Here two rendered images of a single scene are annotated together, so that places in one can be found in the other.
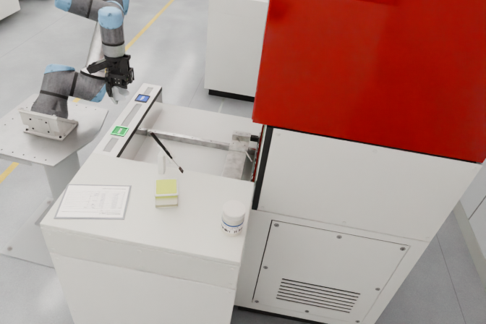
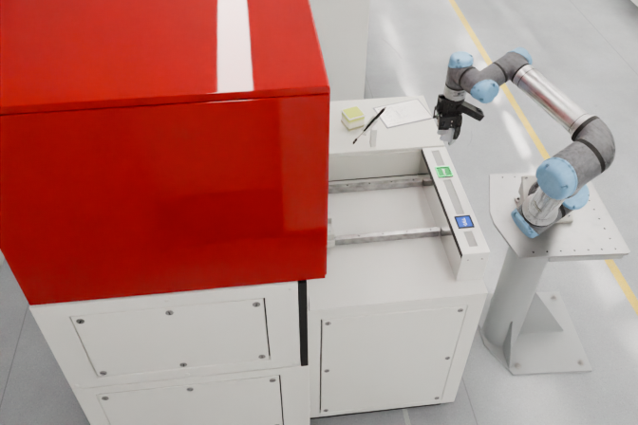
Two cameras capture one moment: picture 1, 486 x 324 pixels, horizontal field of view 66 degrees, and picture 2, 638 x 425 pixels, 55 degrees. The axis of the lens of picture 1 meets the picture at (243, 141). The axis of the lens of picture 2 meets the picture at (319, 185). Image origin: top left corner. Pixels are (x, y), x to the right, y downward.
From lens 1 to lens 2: 2.86 m
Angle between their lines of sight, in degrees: 98
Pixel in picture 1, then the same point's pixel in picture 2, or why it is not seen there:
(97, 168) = (425, 134)
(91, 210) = (399, 107)
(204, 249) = not seen: hidden behind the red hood
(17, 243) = (553, 304)
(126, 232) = (365, 102)
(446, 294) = (14, 403)
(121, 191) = (390, 122)
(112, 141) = (440, 162)
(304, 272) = not seen: hidden behind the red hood
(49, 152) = (508, 184)
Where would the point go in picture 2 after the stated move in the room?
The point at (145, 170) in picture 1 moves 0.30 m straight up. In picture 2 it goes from (386, 142) to (393, 77)
